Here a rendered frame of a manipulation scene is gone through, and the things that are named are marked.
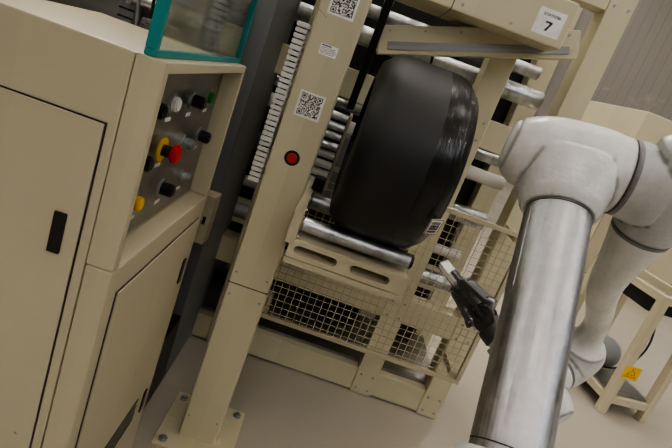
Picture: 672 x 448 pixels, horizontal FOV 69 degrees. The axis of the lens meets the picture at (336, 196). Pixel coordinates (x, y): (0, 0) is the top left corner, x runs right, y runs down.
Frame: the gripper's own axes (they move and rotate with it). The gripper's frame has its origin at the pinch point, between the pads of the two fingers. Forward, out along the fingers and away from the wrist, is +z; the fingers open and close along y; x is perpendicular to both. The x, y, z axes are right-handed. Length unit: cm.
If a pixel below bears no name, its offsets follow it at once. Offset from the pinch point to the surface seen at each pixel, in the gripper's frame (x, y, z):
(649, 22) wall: 1224, 244, 488
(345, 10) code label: -8, -38, 66
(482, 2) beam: 43, -41, 63
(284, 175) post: -25, 5, 48
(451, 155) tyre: 1.4, -24.8, 19.2
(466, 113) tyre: 9.3, -31.1, 26.6
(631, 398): 186, 142, -62
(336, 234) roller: -17.9, 9.3, 26.6
